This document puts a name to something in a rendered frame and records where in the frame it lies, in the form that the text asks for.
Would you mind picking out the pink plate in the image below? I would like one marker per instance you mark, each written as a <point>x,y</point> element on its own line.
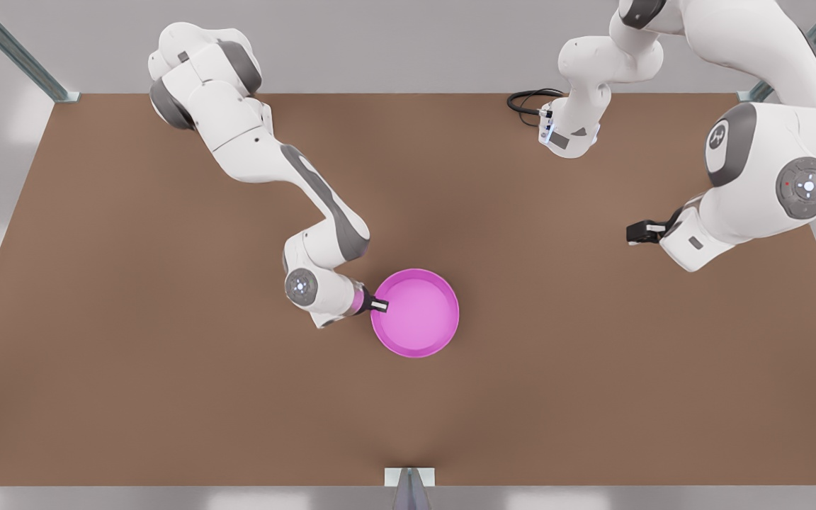
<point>418,319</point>

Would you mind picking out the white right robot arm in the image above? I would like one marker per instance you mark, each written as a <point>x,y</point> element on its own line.
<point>238,142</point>

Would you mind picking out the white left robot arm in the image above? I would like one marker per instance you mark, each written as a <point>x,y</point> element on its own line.
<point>769,142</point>

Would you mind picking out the silver frame post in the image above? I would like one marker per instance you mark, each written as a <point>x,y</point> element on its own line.
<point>815,39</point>
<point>409,489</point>
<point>15,53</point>

